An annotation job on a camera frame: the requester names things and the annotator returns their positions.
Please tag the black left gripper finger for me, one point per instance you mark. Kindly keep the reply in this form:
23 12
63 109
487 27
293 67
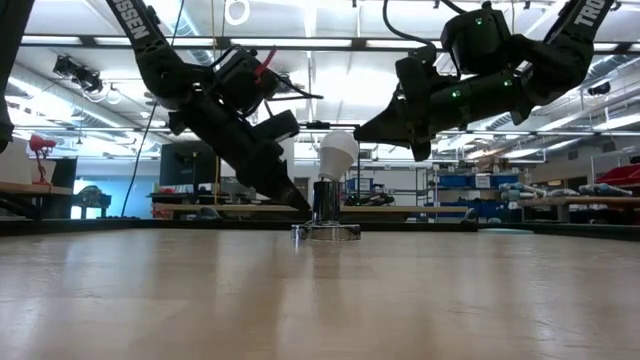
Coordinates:
270 185

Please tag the chrome lamp socket base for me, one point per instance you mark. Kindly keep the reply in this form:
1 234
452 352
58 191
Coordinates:
326 200

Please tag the white lightbulb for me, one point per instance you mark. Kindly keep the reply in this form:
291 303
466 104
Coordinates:
339 150

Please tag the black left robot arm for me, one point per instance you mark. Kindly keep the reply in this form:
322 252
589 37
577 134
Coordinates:
140 30

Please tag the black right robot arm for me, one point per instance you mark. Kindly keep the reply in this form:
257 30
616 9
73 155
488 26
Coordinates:
565 65

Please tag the blue storage bins row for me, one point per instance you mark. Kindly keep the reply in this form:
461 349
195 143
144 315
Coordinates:
455 181

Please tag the black computer monitor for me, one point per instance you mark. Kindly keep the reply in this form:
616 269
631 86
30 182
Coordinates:
180 165

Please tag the long wooden workbench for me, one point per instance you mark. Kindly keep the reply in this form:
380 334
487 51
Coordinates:
400 209

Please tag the blue storage crate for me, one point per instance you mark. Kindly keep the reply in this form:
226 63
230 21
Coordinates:
492 209

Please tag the wrapped grey bundle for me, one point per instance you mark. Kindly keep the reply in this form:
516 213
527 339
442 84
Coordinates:
520 190
602 190

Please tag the teal flat object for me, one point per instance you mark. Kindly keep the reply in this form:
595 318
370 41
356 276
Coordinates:
505 231

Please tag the black ceiling speaker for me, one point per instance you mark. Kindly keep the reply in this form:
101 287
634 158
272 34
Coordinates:
599 89

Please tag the black office chair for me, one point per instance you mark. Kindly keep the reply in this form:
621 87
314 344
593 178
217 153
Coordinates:
92 197

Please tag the black table border strip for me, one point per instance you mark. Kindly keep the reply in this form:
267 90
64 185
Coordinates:
100 226

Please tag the black cabinet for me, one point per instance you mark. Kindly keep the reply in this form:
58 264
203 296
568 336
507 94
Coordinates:
65 175

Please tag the wooden workbench with bundles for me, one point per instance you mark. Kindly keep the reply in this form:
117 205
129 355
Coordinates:
600 202

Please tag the red storage bin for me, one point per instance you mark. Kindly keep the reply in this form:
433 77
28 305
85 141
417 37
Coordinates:
620 176

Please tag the red desk lamp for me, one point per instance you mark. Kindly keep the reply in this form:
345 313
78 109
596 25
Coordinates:
40 144

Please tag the wooden workbench with lamp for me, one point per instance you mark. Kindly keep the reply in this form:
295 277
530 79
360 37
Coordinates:
30 188

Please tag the silver ceiling air duct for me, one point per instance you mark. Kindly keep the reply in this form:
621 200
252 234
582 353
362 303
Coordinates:
497 121

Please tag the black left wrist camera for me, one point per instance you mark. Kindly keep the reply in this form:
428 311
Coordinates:
242 80

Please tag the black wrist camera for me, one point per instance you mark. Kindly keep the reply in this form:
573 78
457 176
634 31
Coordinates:
242 80
475 40

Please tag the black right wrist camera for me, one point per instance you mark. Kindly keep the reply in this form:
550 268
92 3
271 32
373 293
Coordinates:
475 40

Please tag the black ceiling-mounted camera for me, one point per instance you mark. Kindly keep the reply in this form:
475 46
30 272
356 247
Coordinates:
80 75

